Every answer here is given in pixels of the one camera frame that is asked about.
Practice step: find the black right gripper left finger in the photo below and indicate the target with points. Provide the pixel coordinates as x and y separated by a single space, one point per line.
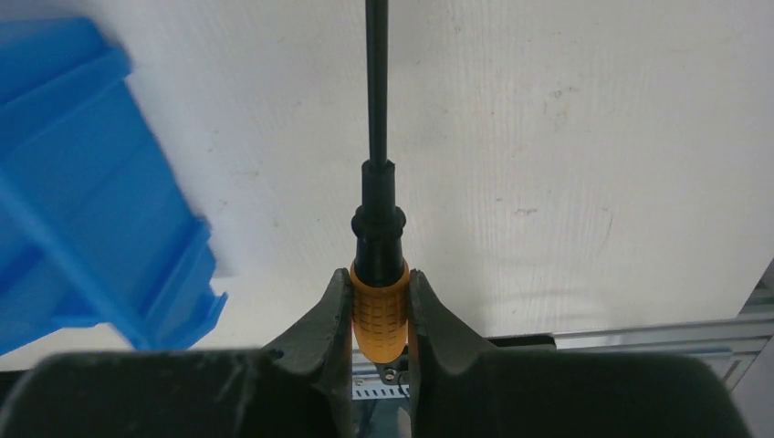
298 385

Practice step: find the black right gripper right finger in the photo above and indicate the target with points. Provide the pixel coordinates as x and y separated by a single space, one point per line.
461 385

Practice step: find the orange black screwdriver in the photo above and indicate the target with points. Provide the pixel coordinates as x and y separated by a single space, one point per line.
379 272

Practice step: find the blue plastic bin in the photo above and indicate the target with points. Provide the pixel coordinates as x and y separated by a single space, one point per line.
94 228

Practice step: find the aluminium front rail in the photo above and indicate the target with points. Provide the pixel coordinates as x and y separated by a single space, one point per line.
728 347

